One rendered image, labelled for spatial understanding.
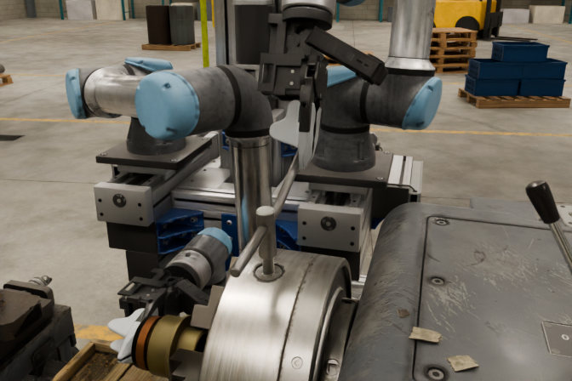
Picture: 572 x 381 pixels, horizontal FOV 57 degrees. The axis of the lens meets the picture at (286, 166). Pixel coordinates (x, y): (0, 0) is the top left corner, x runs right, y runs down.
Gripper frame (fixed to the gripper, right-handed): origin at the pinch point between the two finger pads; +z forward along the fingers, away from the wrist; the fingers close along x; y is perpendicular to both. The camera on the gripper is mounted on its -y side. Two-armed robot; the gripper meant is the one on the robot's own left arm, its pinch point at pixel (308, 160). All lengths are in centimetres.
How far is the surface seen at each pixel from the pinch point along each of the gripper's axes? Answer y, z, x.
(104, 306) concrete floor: 137, 79, -170
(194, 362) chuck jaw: 10.8, 27.6, 7.2
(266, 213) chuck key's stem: 1.4, 6.9, 12.6
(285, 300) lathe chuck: -1.6, 16.7, 11.8
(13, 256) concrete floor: 221, 68, -198
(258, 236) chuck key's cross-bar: 1.6, 9.5, 14.3
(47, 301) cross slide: 56, 33, -21
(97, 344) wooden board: 43, 39, -21
